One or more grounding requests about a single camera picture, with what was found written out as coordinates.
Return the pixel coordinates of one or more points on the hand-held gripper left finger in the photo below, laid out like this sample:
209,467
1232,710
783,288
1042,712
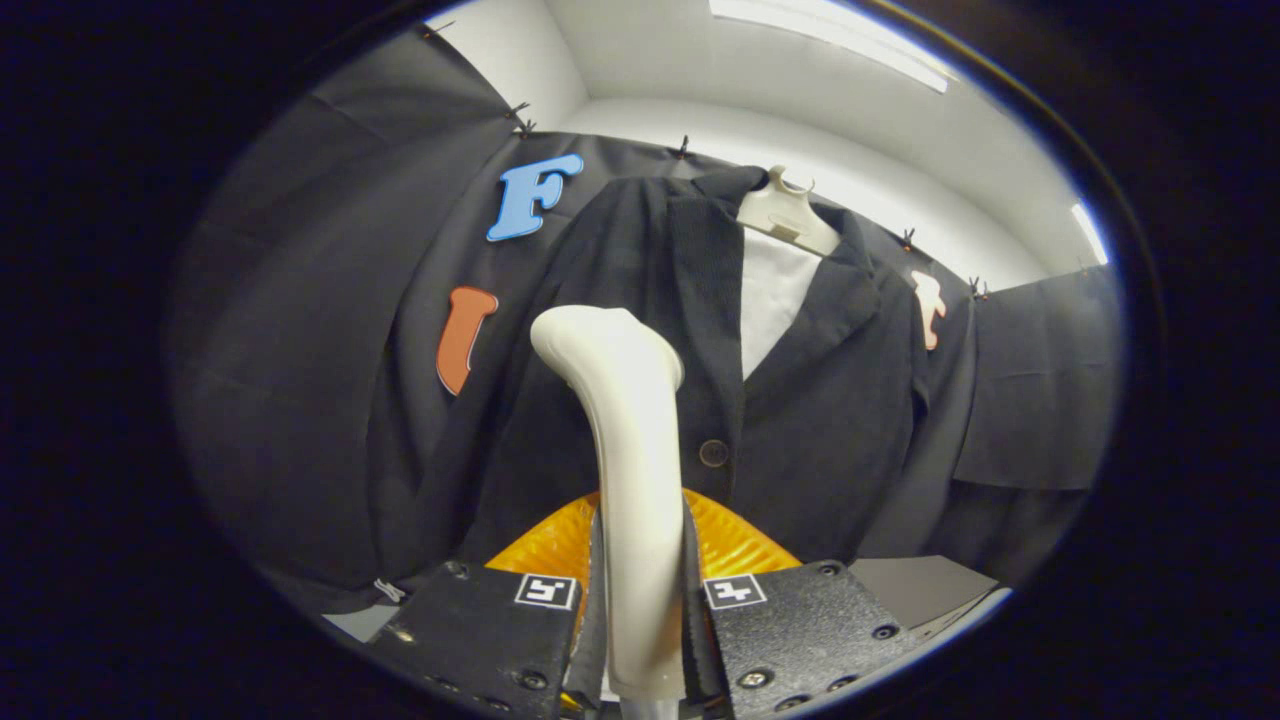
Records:
480,630

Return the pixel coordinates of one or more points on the white clothes hanger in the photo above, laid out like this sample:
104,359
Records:
785,215

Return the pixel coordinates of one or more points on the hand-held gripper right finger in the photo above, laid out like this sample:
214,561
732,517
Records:
800,630

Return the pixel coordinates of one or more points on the black suit jacket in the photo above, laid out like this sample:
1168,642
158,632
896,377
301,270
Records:
830,420

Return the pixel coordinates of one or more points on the black backdrop cloth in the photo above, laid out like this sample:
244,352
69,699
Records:
300,300

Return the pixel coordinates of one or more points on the grey cabinet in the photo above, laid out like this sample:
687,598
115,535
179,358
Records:
920,590

